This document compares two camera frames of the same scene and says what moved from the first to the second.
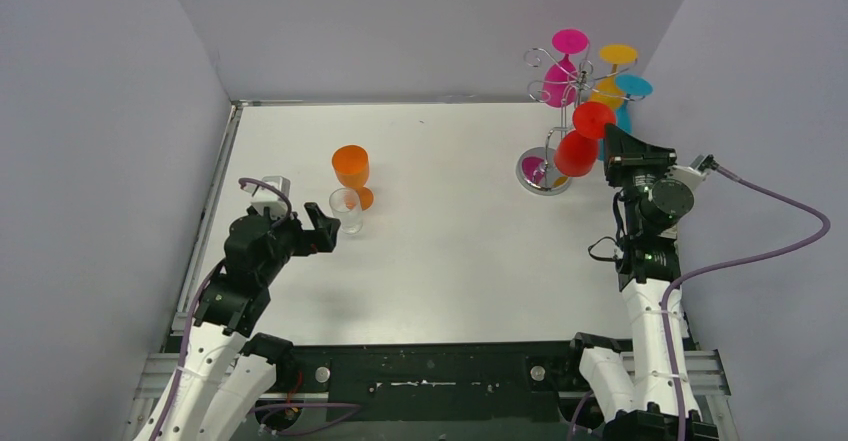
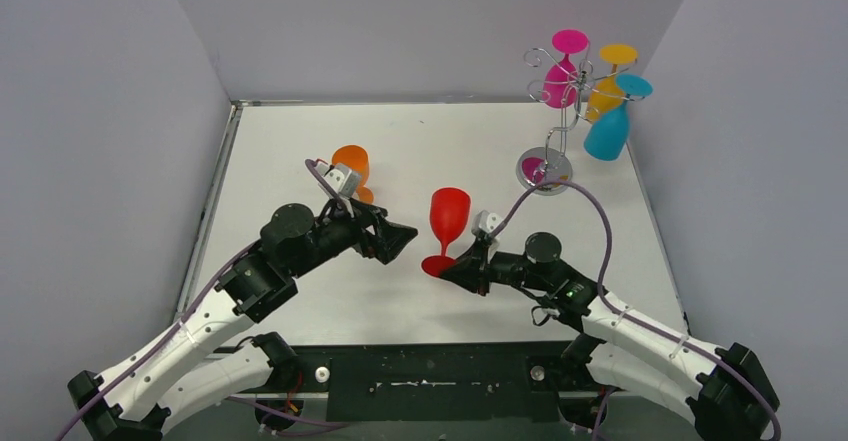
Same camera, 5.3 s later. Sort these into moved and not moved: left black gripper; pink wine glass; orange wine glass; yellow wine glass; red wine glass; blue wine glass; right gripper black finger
Moved: red wine glass; left black gripper; right gripper black finger
Not moved: orange wine glass; blue wine glass; pink wine glass; yellow wine glass
